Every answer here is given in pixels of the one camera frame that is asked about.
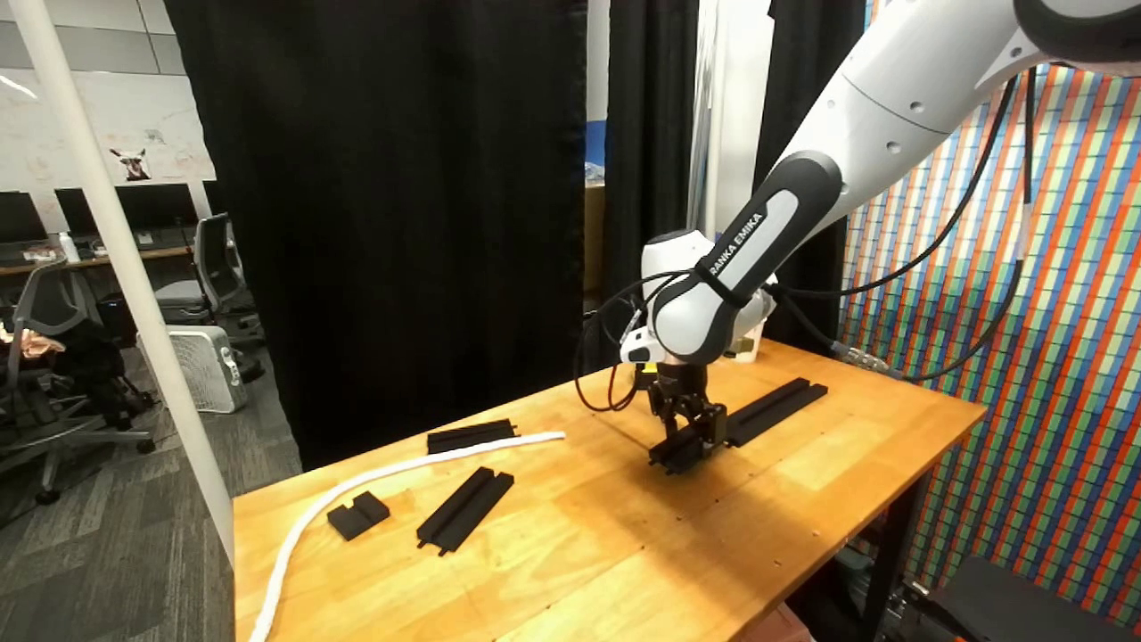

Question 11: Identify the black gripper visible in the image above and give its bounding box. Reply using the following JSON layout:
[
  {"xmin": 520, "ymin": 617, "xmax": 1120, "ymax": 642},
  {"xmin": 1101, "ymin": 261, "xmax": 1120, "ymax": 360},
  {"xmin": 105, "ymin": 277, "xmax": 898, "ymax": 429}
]
[{"xmin": 644, "ymin": 360, "xmax": 732, "ymax": 462}]

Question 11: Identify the white curved plastic tube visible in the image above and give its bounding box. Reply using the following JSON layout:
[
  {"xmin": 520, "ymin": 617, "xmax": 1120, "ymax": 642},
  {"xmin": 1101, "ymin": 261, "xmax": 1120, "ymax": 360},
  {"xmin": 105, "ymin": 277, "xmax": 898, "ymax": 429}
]
[{"xmin": 245, "ymin": 429, "xmax": 571, "ymax": 642}]

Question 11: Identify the brown cardboard box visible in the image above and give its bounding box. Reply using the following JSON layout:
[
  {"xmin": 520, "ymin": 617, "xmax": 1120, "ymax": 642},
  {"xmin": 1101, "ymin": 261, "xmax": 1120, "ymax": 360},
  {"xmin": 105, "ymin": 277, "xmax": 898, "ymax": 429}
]
[{"xmin": 580, "ymin": 180, "xmax": 612, "ymax": 303}]

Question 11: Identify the black table leg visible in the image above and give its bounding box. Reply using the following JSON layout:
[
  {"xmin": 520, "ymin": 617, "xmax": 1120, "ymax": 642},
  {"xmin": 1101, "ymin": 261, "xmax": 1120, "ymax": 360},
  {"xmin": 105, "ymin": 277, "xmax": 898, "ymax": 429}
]
[{"xmin": 856, "ymin": 478, "xmax": 923, "ymax": 642}]

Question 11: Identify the narrow black curtain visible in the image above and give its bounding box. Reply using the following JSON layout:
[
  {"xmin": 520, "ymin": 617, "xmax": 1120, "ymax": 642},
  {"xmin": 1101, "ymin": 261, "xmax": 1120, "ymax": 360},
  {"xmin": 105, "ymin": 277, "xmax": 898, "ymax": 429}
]
[{"xmin": 602, "ymin": 0, "xmax": 705, "ymax": 350}]

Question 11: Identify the small black grooved block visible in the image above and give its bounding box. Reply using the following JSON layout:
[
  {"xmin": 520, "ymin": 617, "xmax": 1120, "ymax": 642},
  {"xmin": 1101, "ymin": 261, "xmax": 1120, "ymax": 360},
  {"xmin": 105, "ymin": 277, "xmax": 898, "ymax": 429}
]
[{"xmin": 324, "ymin": 489, "xmax": 393, "ymax": 545}]

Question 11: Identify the wide black curtain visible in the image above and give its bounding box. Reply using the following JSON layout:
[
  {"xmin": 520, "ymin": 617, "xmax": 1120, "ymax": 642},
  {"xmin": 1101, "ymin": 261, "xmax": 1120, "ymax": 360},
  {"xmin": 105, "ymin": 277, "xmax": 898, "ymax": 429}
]
[{"xmin": 157, "ymin": 0, "xmax": 589, "ymax": 470}]

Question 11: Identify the black seat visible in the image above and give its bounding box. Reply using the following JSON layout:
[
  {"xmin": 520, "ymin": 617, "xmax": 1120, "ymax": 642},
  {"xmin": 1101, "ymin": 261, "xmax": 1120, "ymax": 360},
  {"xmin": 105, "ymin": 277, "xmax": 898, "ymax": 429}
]
[{"xmin": 906, "ymin": 551, "xmax": 1115, "ymax": 642}]

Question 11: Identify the multicoloured patterned backdrop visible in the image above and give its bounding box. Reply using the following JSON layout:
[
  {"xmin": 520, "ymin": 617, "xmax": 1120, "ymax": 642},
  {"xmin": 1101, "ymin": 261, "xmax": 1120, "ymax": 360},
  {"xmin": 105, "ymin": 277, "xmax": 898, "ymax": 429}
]
[{"xmin": 831, "ymin": 57, "xmax": 1141, "ymax": 633}]

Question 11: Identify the black curtain beside patterned backdrop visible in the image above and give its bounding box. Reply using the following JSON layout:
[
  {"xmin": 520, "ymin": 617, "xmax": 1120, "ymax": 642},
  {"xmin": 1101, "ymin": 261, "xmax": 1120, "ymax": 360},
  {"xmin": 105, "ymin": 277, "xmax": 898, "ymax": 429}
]
[{"xmin": 747, "ymin": 0, "xmax": 869, "ymax": 352}]

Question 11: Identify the white box on floor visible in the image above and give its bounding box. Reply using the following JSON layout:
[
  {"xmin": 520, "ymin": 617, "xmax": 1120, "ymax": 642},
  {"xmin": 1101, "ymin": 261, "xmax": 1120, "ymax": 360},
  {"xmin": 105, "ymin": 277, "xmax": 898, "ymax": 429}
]
[{"xmin": 165, "ymin": 322, "xmax": 249, "ymax": 416}]

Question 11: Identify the grey office chair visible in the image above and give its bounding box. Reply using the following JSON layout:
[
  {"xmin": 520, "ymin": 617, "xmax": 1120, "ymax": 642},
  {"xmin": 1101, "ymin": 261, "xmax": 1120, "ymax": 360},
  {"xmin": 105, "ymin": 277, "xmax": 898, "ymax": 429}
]
[
  {"xmin": 0, "ymin": 256, "xmax": 160, "ymax": 507},
  {"xmin": 190, "ymin": 210, "xmax": 268, "ymax": 352}
]

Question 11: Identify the white slanted pole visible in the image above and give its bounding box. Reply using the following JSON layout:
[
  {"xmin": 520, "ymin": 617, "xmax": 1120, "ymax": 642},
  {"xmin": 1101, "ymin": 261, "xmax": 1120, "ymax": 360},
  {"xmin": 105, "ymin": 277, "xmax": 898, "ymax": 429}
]
[{"xmin": 0, "ymin": 0, "xmax": 239, "ymax": 563}]

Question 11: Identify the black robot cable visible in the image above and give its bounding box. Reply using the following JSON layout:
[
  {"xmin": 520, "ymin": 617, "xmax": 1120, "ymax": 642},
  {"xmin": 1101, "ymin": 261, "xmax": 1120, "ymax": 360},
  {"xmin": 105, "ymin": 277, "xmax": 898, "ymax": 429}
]
[{"xmin": 571, "ymin": 66, "xmax": 1039, "ymax": 416}]

